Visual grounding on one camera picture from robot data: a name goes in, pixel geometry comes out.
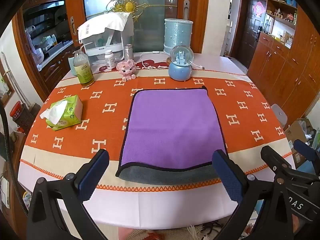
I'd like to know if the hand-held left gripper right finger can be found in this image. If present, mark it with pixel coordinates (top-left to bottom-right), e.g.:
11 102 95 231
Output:
212 149 276 240

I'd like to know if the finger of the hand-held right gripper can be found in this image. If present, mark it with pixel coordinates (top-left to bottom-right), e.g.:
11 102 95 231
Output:
294 139 320 178
261 146 311 188

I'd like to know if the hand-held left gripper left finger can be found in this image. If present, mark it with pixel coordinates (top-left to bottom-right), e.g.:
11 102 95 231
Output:
26 149 110 240

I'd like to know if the purple towel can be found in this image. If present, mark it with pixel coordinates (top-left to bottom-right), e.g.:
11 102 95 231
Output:
115 87 228 185

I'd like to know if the cardboard box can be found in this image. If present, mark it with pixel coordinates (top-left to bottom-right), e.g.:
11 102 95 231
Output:
285 117 316 168

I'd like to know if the white chair back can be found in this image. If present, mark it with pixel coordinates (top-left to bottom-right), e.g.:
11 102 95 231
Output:
271 104 288 126

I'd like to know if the green tissue pack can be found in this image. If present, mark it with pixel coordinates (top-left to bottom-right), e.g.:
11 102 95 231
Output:
40 95 83 131

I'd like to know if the orange patterned tablecloth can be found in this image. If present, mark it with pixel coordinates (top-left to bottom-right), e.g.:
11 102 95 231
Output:
17 54 297 230

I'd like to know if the red lidded container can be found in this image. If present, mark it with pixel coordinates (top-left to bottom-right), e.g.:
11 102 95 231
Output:
11 101 27 120

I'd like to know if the glass bottle with green label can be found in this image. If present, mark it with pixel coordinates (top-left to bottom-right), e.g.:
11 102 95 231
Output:
73 51 95 87

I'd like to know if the pink block toy pig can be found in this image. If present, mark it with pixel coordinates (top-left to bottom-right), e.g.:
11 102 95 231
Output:
116 59 137 81

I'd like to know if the white pill bottle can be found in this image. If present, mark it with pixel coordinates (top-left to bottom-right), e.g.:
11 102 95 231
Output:
104 50 116 69

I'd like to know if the wooden kitchen cabinet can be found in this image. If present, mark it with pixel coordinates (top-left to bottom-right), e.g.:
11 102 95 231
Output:
12 0 84 100

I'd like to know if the blue snow globe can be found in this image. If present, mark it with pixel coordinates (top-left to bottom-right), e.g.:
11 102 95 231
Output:
168 45 194 81

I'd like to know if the white countertop appliance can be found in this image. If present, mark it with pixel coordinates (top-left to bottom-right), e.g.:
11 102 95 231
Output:
79 17 134 64

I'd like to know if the dark brown door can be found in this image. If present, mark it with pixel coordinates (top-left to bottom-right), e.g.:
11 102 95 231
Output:
230 0 268 68

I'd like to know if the red door decoration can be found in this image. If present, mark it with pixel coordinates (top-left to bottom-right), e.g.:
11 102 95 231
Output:
252 0 267 17

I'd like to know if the blue glittery cylinder bin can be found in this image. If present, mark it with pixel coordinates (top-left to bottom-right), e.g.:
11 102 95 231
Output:
164 18 194 55

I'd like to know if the white cloth cover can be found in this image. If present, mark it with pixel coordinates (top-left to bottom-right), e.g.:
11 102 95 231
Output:
78 12 131 43

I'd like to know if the frosted glass sliding door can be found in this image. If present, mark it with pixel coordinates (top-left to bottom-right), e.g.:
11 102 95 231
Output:
82 0 179 53

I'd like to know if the gold door ornament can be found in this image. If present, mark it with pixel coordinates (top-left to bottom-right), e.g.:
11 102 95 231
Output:
106 0 160 22

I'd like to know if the wooden wall cabinet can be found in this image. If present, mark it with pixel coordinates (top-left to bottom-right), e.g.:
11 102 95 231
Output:
247 0 320 130

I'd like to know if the white cable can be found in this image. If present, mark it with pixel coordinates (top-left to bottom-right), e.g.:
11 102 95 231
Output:
140 51 205 70

